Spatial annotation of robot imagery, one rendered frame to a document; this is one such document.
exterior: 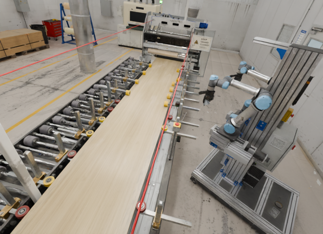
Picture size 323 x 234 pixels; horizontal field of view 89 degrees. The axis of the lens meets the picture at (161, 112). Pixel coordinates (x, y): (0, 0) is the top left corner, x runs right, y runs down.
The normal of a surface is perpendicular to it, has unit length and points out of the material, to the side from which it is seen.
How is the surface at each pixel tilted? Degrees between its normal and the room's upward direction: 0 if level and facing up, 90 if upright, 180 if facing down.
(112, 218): 0
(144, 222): 0
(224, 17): 90
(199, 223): 0
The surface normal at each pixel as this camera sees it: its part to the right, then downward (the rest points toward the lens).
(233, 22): -0.21, 0.55
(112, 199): 0.11, -0.81
